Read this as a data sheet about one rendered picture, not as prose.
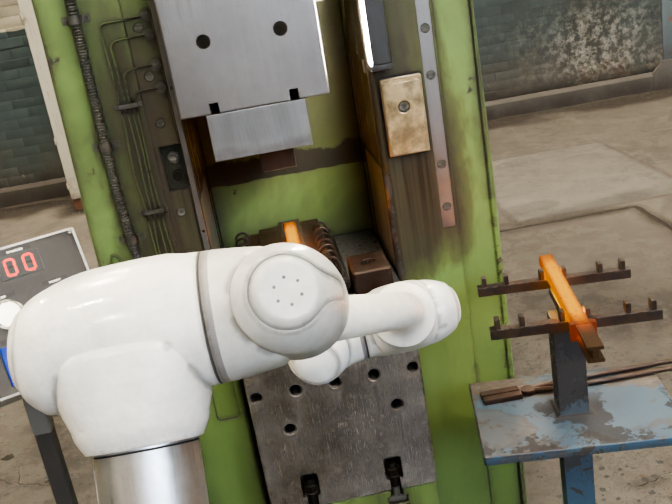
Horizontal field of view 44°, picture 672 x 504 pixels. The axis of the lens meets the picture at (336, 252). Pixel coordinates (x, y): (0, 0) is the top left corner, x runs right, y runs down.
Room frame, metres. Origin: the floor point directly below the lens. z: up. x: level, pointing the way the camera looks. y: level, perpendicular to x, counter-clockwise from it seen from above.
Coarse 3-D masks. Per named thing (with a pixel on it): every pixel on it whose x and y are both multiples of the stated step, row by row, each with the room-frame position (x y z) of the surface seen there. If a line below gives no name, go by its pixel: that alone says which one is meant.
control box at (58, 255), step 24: (48, 240) 1.60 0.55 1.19; (72, 240) 1.61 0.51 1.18; (0, 264) 1.54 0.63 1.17; (48, 264) 1.57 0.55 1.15; (72, 264) 1.58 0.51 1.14; (0, 288) 1.51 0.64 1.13; (24, 288) 1.53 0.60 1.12; (0, 336) 1.46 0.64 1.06; (0, 360) 1.44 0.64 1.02; (0, 384) 1.41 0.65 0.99
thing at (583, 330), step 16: (544, 256) 1.70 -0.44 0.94; (544, 272) 1.65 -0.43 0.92; (560, 272) 1.60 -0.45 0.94; (560, 288) 1.52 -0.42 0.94; (560, 304) 1.48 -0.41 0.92; (576, 304) 1.43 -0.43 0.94; (576, 320) 1.37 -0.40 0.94; (592, 320) 1.34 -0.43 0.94; (576, 336) 1.34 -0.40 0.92; (592, 336) 1.29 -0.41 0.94; (592, 352) 1.26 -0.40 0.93
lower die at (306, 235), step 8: (280, 224) 2.07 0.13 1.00; (296, 224) 2.05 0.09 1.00; (304, 224) 2.06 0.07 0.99; (312, 224) 2.05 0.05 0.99; (264, 232) 2.06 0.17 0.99; (272, 232) 2.05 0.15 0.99; (280, 232) 2.01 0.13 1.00; (304, 232) 2.00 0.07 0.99; (312, 232) 1.99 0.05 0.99; (320, 232) 1.97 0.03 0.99; (256, 240) 2.04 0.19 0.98; (264, 240) 1.99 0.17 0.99; (272, 240) 1.98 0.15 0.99; (280, 240) 1.97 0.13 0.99; (304, 240) 1.93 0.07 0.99; (312, 240) 1.92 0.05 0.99; (312, 248) 1.86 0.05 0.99; (328, 256) 1.79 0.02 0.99
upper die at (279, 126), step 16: (224, 112) 1.67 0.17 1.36; (240, 112) 1.67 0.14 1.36; (256, 112) 1.68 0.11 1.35; (272, 112) 1.68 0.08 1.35; (288, 112) 1.68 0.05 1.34; (304, 112) 1.68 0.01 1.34; (208, 128) 1.67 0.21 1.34; (224, 128) 1.67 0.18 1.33; (240, 128) 1.67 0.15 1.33; (256, 128) 1.68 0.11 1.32; (272, 128) 1.68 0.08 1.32; (288, 128) 1.68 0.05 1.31; (304, 128) 1.68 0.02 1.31; (224, 144) 1.67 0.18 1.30; (240, 144) 1.67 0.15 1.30; (256, 144) 1.68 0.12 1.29; (272, 144) 1.68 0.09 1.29; (288, 144) 1.68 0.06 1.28; (304, 144) 1.68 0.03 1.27; (224, 160) 1.67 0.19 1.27
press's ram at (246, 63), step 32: (160, 0) 1.67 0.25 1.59; (192, 0) 1.67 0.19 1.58; (224, 0) 1.67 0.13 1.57; (256, 0) 1.68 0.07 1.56; (288, 0) 1.68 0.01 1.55; (320, 0) 1.88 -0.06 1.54; (192, 32) 1.67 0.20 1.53; (224, 32) 1.67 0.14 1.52; (256, 32) 1.68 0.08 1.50; (288, 32) 1.68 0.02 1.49; (192, 64) 1.67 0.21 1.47; (224, 64) 1.67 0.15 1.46; (256, 64) 1.68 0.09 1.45; (288, 64) 1.68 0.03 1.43; (320, 64) 1.68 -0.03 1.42; (192, 96) 1.67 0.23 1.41; (224, 96) 1.67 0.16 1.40; (256, 96) 1.68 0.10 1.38; (288, 96) 1.68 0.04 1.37
